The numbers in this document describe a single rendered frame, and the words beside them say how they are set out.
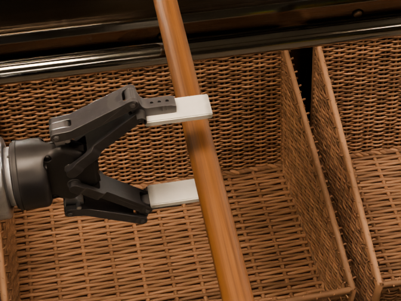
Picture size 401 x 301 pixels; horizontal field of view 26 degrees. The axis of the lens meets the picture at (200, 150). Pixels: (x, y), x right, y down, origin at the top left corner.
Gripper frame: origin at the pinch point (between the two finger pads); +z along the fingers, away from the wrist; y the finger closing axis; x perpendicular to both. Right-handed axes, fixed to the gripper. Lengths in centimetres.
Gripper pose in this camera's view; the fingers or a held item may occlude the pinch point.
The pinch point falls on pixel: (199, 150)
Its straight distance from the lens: 95.0
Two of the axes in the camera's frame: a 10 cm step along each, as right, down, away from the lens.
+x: 1.8, 7.4, -6.5
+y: 0.0, 6.6, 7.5
